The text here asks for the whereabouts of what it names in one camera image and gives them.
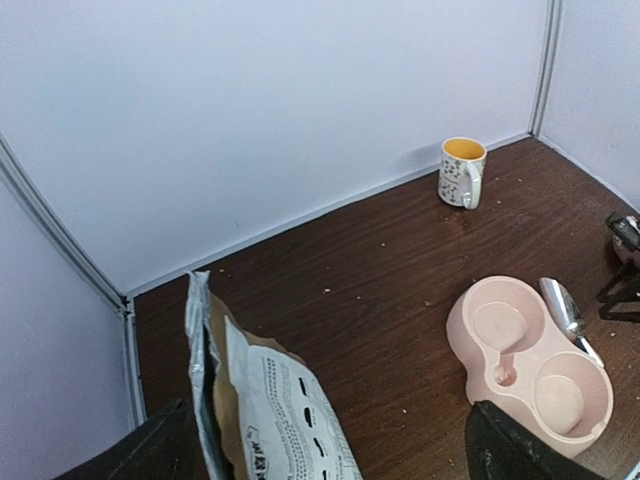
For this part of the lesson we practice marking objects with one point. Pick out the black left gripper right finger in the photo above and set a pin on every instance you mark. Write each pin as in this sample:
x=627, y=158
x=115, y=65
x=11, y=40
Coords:
x=499, y=447

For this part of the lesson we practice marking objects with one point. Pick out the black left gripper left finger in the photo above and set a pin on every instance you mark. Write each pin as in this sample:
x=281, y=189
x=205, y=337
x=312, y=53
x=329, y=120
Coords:
x=163, y=447

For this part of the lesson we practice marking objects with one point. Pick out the right aluminium frame post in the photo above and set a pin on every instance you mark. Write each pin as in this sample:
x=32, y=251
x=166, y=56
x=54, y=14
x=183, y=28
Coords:
x=549, y=52

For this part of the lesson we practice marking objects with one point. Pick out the floral ceramic mug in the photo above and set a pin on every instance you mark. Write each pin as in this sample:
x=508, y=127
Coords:
x=462, y=164

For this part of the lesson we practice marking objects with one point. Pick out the left aluminium frame post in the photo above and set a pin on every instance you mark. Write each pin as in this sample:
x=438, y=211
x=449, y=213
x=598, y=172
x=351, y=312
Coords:
x=24, y=190

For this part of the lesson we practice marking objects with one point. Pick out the pink double pet bowl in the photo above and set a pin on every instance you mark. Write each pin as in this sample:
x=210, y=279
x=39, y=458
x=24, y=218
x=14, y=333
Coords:
x=516, y=356

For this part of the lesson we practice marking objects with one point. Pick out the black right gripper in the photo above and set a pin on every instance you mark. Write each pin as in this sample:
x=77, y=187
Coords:
x=623, y=287

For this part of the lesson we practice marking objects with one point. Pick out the aluminium frame post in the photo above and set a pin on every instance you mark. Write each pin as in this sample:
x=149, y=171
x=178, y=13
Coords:
x=24, y=190
x=549, y=52

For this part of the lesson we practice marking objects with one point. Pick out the brown pet food bag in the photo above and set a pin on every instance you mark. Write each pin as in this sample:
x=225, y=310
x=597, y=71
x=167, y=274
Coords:
x=260, y=412

